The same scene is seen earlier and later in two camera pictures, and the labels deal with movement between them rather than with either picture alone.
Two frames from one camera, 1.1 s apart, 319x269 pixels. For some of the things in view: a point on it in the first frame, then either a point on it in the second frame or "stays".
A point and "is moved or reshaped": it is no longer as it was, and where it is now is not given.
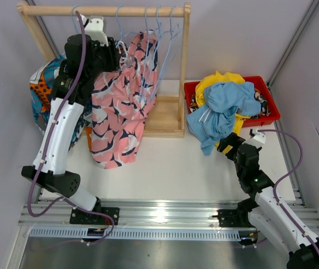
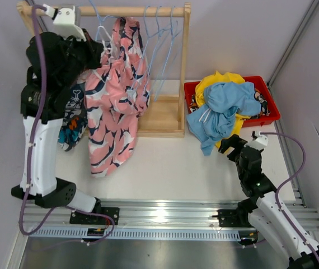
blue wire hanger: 121,29 -> 101,22
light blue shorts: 214,122 stays
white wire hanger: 125,49 is moved or reshaped
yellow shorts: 215,79 stays
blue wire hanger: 173,31 -> 159,41
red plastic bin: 260,85 stays
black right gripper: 232,140 stays
